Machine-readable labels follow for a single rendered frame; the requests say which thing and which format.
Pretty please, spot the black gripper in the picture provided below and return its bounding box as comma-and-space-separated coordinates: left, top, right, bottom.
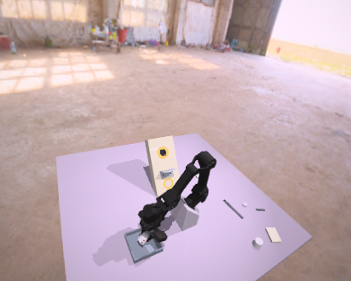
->
138, 210, 167, 243

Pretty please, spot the beige service panel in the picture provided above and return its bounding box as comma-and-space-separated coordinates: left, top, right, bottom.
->
145, 136, 180, 197

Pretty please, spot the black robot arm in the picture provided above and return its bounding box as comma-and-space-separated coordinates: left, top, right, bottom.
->
140, 151, 217, 232

